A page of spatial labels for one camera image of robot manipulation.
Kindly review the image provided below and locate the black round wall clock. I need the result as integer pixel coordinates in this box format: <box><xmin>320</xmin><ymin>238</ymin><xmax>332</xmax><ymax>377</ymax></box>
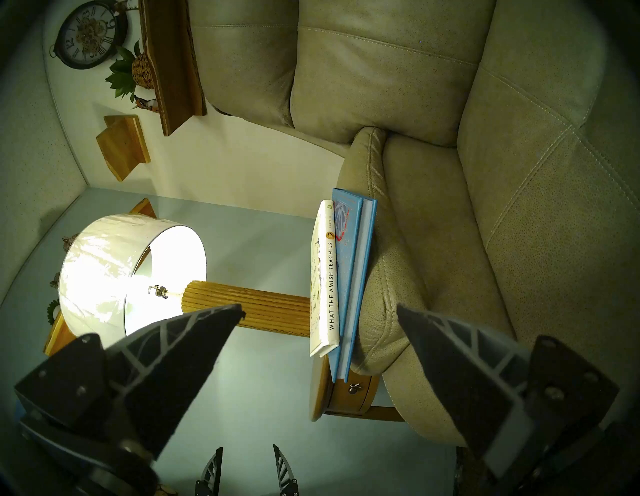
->
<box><xmin>49</xmin><ymin>0</ymin><xmax>128</xmax><ymax>71</ymax></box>

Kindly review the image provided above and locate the small wooden wall shelf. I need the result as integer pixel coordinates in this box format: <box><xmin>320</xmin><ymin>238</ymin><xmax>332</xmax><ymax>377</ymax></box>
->
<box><xmin>96</xmin><ymin>115</ymin><xmax>152</xmax><ymax>182</ymax></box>

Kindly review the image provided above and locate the blue Rumi poems book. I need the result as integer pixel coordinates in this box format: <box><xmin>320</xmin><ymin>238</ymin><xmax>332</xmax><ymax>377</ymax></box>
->
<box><xmin>327</xmin><ymin>187</ymin><xmax>378</xmax><ymax>385</ymax></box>

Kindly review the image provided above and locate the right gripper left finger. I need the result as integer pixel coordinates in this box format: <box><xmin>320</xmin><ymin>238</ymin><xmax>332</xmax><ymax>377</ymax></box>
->
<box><xmin>15</xmin><ymin>304</ymin><xmax>246</xmax><ymax>496</ymax></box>

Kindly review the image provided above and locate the white hardcover Amish book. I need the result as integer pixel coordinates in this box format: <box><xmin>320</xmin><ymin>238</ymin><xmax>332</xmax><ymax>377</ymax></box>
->
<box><xmin>309</xmin><ymin>199</ymin><xmax>341</xmax><ymax>358</ymax></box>

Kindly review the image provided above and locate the round wooden side table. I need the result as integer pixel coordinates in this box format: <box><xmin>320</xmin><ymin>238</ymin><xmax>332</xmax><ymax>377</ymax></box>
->
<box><xmin>309</xmin><ymin>350</ymin><xmax>406</xmax><ymax>423</ymax></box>

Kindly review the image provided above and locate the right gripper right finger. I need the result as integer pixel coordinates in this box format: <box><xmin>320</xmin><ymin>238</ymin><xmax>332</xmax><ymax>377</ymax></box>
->
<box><xmin>396</xmin><ymin>303</ymin><xmax>621</xmax><ymax>496</ymax></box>

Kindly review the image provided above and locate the live-edge wooden wall shelf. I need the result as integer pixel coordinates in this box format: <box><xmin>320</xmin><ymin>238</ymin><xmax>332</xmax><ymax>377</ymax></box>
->
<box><xmin>139</xmin><ymin>0</ymin><xmax>208</xmax><ymax>137</ymax></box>

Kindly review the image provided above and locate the orange fox figurine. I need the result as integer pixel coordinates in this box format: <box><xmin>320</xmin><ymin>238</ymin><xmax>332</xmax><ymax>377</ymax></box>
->
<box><xmin>131</xmin><ymin>95</ymin><xmax>163</xmax><ymax>115</ymax></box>

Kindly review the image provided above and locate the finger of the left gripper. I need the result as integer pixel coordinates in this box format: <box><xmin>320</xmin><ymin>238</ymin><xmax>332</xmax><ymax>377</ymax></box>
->
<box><xmin>272</xmin><ymin>443</ymin><xmax>300</xmax><ymax>496</ymax></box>
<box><xmin>195</xmin><ymin>446</ymin><xmax>224</xmax><ymax>496</ymax></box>

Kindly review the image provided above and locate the wooden lamp with white shade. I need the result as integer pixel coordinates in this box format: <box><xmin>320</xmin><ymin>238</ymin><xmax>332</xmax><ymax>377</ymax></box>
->
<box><xmin>57</xmin><ymin>214</ymin><xmax>312</xmax><ymax>338</ymax></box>

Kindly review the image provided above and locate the beige leather sofa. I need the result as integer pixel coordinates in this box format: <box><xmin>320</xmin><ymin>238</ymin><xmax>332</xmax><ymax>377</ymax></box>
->
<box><xmin>187</xmin><ymin>0</ymin><xmax>640</xmax><ymax>451</ymax></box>

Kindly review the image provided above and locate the green plant in wicker pot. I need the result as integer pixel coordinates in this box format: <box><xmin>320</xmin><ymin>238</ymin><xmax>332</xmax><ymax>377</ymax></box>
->
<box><xmin>105</xmin><ymin>40</ymin><xmax>153</xmax><ymax>103</ymax></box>

